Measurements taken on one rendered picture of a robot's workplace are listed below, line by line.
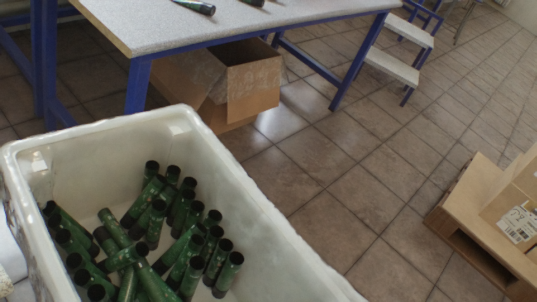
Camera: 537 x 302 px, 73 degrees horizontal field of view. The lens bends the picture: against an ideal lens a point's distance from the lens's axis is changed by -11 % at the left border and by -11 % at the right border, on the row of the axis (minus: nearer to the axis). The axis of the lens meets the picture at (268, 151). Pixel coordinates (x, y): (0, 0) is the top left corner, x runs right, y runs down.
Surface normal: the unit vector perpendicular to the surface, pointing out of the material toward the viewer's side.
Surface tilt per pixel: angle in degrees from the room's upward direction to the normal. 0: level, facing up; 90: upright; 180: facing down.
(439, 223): 90
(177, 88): 65
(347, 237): 0
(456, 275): 0
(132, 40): 0
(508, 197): 90
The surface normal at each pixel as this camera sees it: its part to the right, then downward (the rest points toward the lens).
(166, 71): -0.47, -0.03
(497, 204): -0.62, 0.34
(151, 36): 0.33, -0.70
